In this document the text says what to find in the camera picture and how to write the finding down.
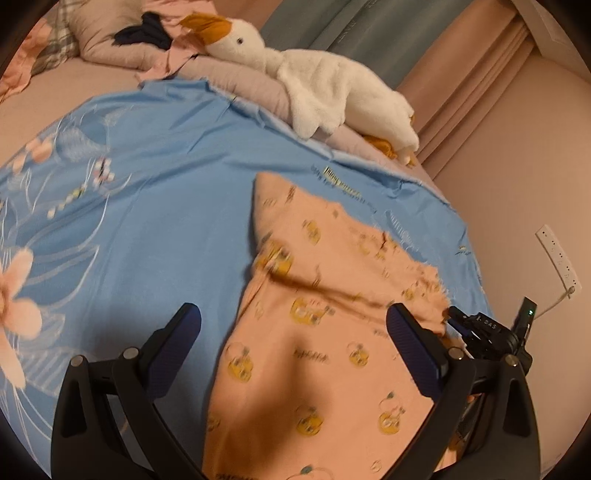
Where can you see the pink curtain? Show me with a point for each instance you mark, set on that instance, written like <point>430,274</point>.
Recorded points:
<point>466,78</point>

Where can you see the white plush goose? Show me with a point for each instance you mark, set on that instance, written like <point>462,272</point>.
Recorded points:
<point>323,83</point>

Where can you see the pink floral cloth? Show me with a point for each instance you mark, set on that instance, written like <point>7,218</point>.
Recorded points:
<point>21,64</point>

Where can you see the pink printed small garment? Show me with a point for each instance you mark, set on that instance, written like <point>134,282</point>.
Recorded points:
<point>323,286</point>

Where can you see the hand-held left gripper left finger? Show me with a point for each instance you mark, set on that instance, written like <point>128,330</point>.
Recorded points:
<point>183,337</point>

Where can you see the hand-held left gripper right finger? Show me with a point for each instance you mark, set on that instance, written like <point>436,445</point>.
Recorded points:
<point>407,341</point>

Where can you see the white power strip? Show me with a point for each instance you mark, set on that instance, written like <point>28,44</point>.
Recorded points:
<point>556,256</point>

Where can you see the dark navy garment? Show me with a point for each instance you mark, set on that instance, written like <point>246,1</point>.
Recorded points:
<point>143,32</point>

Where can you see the plaid pillow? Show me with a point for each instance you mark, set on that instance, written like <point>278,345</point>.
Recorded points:
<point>55,48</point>

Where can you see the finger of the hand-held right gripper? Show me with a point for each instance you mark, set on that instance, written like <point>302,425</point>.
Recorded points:
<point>458,325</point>

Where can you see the blue floral blanket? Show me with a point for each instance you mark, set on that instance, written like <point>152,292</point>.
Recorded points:
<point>175,184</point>

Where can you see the beige bed sheet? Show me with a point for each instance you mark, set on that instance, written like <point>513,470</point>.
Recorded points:
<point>55,101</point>

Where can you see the teal curtain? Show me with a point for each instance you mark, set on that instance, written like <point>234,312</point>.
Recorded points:
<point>332,23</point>

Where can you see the plain pink garment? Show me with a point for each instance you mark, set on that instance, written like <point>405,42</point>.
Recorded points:
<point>168,60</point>

